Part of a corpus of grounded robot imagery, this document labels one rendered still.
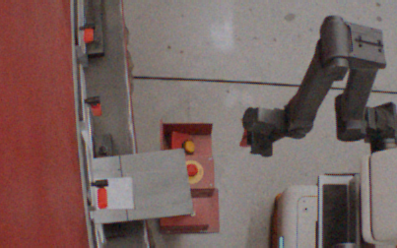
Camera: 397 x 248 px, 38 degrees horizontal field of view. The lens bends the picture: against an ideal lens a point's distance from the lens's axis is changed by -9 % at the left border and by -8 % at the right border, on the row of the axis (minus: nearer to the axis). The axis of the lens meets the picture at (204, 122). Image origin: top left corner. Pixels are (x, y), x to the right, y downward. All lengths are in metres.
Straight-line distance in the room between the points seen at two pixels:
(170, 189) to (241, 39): 1.44
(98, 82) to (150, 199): 0.44
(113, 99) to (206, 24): 1.21
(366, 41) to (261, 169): 1.63
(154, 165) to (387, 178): 0.64
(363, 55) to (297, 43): 1.86
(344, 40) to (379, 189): 0.38
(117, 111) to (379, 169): 0.83
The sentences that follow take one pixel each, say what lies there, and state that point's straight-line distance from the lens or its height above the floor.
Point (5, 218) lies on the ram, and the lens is 0.54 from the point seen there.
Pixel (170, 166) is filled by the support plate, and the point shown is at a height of 1.00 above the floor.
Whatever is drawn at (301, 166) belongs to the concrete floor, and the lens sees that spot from 2.73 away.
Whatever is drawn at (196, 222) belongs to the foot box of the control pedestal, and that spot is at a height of 0.12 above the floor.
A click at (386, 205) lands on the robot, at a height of 1.35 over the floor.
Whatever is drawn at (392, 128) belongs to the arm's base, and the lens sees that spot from 1.53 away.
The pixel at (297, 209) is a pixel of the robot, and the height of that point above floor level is 0.28.
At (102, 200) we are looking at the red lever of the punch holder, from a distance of 1.30.
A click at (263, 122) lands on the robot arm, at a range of 1.46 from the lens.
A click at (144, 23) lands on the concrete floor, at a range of 2.96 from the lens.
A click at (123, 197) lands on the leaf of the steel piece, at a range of 1.61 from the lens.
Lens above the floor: 2.56
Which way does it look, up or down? 69 degrees down
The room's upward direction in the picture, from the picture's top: 9 degrees clockwise
